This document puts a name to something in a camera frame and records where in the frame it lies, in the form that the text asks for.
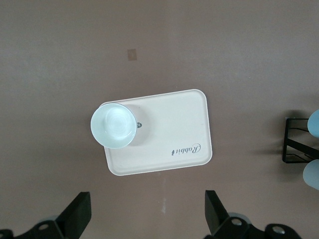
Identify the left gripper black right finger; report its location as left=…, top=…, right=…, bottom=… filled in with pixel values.
left=204, top=190, right=250, bottom=239

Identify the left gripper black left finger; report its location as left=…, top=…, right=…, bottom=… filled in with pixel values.
left=22, top=191, right=92, bottom=239

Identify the light blue plastic cup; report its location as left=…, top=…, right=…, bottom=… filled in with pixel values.
left=307, top=109, right=319, bottom=139

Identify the white ceramic bowl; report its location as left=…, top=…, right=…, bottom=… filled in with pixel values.
left=90, top=103, right=138, bottom=149

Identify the grey plastic cup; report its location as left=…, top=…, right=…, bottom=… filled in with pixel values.
left=302, top=159, right=319, bottom=192

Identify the beige rabbit print tray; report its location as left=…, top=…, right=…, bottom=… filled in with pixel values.
left=99, top=89, right=213, bottom=177

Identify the black wire cup rack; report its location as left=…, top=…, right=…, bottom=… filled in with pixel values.
left=281, top=116, right=319, bottom=164

